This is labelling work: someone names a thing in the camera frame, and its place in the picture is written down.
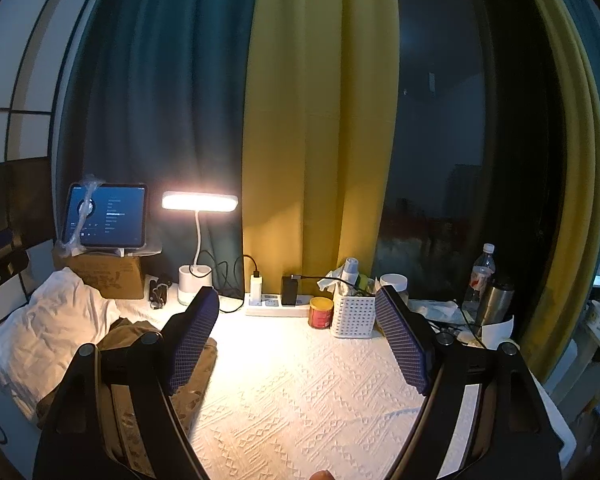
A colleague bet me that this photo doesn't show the yellow curtain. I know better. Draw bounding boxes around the yellow curtain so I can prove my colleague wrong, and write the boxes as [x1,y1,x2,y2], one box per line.
[242,0,400,306]
[512,0,600,383]

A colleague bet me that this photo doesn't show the clear water bottle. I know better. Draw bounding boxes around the clear water bottle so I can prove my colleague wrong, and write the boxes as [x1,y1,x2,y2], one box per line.
[462,243,496,321]

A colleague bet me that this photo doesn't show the black charger cable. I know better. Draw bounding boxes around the black charger cable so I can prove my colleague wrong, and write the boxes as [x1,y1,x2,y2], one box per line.
[200,255,258,313]

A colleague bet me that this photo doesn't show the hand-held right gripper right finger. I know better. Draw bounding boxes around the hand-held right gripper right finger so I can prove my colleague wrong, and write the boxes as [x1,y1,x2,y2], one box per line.
[374,284,563,480]

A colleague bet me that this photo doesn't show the black cable bundle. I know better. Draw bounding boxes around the black cable bundle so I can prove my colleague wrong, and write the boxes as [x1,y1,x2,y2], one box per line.
[147,272,173,311]

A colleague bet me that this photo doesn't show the tablet in plastic wrap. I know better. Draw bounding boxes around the tablet in plastic wrap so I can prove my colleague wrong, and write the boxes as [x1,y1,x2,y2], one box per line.
[60,175,162,256]

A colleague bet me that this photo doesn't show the brown t-shirt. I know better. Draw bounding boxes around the brown t-shirt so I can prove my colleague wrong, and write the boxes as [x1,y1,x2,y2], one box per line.
[35,317,218,480]

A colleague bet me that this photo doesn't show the white plastic basket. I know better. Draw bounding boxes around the white plastic basket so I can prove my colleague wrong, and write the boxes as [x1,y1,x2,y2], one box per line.
[330,294,378,339]

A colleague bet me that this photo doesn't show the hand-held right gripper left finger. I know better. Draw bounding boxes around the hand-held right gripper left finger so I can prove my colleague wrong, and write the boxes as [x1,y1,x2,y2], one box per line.
[32,286,221,480]

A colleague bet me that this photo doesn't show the white textured table cloth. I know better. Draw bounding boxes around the white textured table cloth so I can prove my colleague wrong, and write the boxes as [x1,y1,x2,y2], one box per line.
[115,300,576,480]

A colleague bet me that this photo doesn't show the white desk lamp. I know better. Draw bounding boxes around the white desk lamp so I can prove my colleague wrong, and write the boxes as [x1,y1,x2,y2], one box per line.
[161,191,239,307]

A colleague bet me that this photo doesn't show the steel thermos flask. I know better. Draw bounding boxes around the steel thermos flask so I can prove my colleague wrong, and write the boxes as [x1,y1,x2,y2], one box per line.
[475,280,516,331]

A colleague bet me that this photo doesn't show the red can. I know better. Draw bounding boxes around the red can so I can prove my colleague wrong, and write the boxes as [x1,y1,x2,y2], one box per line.
[308,296,335,330]

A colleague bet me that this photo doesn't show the white crumpled cloth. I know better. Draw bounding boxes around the white crumpled cloth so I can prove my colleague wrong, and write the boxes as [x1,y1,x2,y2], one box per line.
[0,267,123,426]

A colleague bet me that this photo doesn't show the white paper box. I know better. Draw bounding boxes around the white paper box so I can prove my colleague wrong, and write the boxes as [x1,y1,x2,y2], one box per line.
[481,316,517,351]

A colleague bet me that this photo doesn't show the teal curtain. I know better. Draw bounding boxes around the teal curtain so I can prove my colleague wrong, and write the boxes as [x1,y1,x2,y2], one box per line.
[52,0,263,281]

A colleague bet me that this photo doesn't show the black charger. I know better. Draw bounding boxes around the black charger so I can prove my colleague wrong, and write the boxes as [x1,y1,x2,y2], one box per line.
[281,275,300,307]

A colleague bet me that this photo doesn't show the white power strip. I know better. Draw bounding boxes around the white power strip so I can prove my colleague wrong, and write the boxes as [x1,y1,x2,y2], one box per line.
[245,292,313,318]

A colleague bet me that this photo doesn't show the cardboard box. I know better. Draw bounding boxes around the cardboard box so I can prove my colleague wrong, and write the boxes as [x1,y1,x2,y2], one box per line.
[52,245,146,301]

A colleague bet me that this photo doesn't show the clear jar with white lid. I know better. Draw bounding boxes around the clear jar with white lid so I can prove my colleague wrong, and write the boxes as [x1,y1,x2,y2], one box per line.
[379,273,410,306]

